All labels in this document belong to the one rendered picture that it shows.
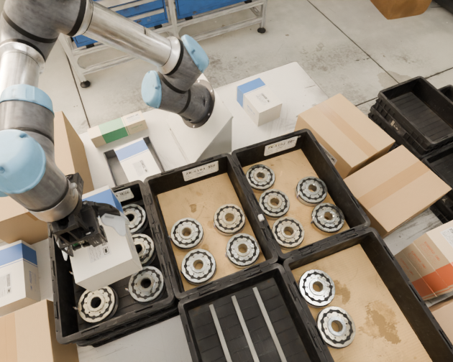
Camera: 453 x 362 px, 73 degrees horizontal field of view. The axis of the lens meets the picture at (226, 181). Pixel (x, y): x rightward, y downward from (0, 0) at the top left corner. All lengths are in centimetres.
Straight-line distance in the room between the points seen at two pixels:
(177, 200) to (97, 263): 44
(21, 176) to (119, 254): 31
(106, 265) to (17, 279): 54
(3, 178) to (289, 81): 139
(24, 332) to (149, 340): 34
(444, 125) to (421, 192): 88
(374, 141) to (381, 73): 179
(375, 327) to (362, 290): 10
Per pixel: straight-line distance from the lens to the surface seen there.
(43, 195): 52
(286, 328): 96
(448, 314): 110
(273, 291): 97
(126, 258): 71
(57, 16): 86
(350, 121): 131
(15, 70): 82
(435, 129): 201
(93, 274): 72
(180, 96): 110
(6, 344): 109
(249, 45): 306
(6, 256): 126
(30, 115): 55
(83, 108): 273
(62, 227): 59
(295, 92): 160
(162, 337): 110
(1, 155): 48
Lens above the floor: 178
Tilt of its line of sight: 59 degrees down
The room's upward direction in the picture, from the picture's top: 1 degrees counter-clockwise
